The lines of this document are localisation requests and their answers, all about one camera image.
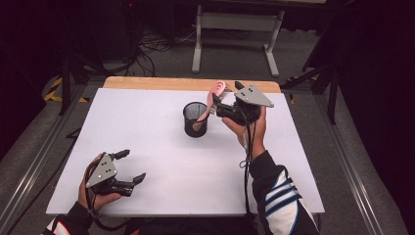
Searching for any yellow black hazard tape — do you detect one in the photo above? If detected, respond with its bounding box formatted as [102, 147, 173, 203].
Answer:
[43, 76, 90, 104]

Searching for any aluminium floor rail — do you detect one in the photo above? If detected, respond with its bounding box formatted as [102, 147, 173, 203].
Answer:
[0, 83, 86, 235]
[313, 93, 387, 235]

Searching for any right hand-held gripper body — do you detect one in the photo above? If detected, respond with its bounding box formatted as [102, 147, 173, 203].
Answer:
[215, 83, 275, 127]

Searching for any person's right hand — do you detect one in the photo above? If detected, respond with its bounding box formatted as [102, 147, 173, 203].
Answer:
[221, 106, 268, 161]

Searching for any hand-held gripper cable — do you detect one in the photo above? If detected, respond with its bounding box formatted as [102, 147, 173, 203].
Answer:
[85, 163, 131, 232]
[238, 107, 258, 217]

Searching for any black mesh pen holder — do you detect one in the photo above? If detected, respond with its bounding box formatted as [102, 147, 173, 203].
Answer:
[182, 101, 210, 138]

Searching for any right hand-held gripper cable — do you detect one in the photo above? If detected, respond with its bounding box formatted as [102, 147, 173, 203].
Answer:
[238, 107, 258, 217]

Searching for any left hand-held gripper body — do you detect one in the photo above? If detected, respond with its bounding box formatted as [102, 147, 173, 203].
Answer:
[85, 151, 135, 198]

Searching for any left hand-held gripper cable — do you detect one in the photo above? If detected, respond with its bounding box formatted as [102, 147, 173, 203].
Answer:
[85, 163, 131, 232]

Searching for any person's left hand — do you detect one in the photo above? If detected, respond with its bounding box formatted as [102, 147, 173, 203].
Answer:
[77, 153, 122, 214]

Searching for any bundle of black floor cables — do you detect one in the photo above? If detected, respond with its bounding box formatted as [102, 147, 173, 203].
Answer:
[123, 28, 197, 78]

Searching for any white metal desk frame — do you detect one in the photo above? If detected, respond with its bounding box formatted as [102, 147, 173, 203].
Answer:
[191, 3, 286, 78]

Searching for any black metal stand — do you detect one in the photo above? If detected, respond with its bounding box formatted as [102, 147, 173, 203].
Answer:
[58, 53, 111, 117]
[280, 60, 340, 125]

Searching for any wooden table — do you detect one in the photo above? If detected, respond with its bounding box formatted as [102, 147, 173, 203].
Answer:
[103, 75, 282, 94]

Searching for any pink hairbrush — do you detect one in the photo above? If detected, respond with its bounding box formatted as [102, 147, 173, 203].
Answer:
[192, 80, 235, 132]

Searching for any white board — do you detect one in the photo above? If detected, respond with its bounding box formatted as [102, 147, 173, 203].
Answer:
[46, 87, 326, 218]

